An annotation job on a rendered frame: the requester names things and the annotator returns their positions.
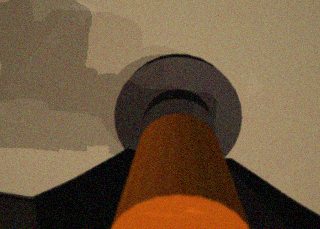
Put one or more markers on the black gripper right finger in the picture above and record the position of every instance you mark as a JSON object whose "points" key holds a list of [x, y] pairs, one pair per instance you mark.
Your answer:
{"points": [[265, 206]]}

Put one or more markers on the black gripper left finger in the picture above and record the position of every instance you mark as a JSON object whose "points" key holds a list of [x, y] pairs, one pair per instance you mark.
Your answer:
{"points": [[87, 201]]}

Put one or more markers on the orange cylinder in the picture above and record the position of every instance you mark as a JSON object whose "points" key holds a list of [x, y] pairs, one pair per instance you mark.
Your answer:
{"points": [[179, 179]]}

